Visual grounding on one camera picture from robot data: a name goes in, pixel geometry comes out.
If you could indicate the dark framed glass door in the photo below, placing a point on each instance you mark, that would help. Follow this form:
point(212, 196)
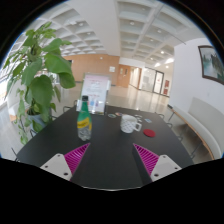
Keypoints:
point(158, 82)

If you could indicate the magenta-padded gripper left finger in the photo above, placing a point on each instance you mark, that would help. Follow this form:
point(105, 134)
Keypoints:
point(60, 165)

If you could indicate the white polka dot mug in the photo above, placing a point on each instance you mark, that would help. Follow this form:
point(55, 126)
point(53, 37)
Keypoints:
point(127, 124)

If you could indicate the dark framed landscape picture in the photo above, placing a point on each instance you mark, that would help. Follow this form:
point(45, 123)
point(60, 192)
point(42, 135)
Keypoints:
point(211, 65)

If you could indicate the colourful round sticker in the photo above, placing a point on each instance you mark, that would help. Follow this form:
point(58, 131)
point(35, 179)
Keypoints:
point(119, 114)

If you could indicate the small white sticker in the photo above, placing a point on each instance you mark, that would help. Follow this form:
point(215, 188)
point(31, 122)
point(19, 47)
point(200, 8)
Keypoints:
point(138, 116)

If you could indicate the flat round red coaster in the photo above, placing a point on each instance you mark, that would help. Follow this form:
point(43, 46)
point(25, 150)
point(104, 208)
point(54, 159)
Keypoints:
point(149, 133)

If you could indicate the clear acrylic sign stand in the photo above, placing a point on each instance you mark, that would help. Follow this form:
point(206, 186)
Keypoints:
point(95, 88)

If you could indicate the white cushioned bench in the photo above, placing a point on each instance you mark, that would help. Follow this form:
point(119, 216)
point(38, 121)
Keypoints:
point(203, 123)

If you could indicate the round ceiling lights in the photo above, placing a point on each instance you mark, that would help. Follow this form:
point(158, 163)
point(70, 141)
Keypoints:
point(132, 23)

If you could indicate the green leafy plant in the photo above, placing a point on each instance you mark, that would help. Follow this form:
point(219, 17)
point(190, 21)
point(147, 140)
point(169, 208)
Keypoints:
point(41, 90)

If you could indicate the black metal chairs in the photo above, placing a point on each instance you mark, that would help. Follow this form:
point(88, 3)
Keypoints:
point(66, 107)

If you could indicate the green plastic drink bottle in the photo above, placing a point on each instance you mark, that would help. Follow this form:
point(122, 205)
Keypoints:
point(84, 123)

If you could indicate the grey plant pot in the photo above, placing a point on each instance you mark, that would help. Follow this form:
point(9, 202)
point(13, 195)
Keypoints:
point(33, 120)

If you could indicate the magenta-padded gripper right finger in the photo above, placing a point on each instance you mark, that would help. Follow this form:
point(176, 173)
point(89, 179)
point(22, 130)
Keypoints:
point(161, 166)

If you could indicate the dark green round sticker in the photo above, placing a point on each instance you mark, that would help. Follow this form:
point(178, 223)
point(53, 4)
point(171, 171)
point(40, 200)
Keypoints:
point(112, 115)

